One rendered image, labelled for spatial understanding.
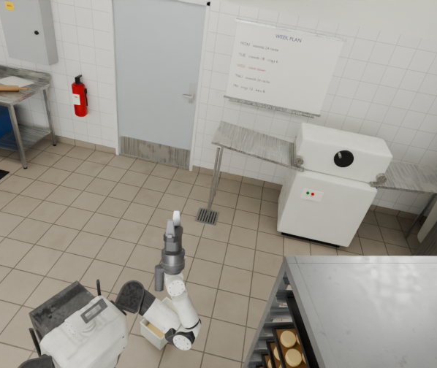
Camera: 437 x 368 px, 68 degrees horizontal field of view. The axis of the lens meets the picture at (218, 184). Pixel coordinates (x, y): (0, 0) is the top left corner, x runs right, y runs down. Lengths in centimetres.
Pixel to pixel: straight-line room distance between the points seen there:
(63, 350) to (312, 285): 85
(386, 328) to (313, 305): 18
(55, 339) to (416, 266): 121
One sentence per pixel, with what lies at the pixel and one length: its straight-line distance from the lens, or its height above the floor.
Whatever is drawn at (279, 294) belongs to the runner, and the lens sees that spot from 110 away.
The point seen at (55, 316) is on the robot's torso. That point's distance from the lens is 141.
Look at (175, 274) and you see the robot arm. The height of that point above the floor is 153.
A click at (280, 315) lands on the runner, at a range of 118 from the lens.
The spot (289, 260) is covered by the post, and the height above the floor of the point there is 182.
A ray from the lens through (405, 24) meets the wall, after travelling 391.
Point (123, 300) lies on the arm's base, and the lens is 141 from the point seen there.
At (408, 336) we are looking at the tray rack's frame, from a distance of 101.
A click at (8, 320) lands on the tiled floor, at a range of 316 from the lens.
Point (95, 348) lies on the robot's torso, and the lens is 134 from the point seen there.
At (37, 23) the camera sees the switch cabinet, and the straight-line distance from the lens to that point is 442.
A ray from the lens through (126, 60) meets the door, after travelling 425.
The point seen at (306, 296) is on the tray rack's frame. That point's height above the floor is 182.
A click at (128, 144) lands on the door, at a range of 469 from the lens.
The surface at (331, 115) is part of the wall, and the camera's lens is 403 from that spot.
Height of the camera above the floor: 252
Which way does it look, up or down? 35 degrees down
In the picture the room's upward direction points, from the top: 10 degrees clockwise
